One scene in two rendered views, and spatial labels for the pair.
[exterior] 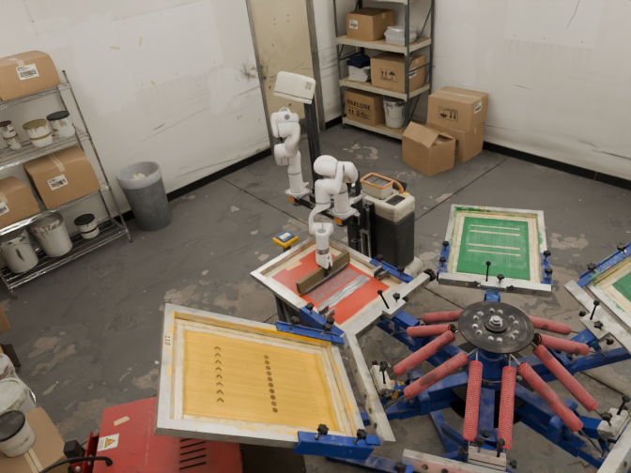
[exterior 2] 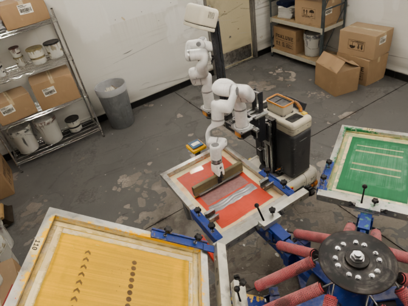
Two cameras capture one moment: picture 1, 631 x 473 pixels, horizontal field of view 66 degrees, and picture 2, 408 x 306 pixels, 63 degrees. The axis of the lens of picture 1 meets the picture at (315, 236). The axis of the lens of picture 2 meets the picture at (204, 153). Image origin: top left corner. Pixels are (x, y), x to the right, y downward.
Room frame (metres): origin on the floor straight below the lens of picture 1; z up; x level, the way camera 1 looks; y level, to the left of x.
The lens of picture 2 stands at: (0.54, -0.34, 2.55)
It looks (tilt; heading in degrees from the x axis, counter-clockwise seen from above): 37 degrees down; 13
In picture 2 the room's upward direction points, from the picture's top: 11 degrees counter-clockwise
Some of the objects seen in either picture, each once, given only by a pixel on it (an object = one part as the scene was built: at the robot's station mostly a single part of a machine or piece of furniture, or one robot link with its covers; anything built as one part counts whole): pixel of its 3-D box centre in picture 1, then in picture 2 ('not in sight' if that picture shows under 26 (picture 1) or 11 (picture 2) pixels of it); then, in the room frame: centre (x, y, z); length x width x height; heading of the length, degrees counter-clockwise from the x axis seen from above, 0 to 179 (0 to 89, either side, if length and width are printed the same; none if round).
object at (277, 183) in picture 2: (390, 272); (275, 184); (2.21, -0.41, 0.97); 0.30 x 0.05 x 0.07; 38
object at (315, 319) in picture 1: (321, 323); (206, 225); (1.87, 0.03, 0.97); 0.30 x 0.05 x 0.07; 38
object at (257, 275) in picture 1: (329, 279); (221, 185); (2.23, -0.05, 0.97); 0.79 x 0.58 x 0.04; 38
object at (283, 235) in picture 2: (402, 319); (276, 231); (1.78, -0.39, 1.02); 0.17 x 0.06 x 0.05; 38
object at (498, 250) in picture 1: (495, 246); (375, 168); (2.23, -1.03, 1.05); 1.08 x 0.61 x 0.23; 158
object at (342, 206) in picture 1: (343, 199); (242, 116); (2.71, -0.21, 1.21); 0.16 x 0.13 x 0.15; 130
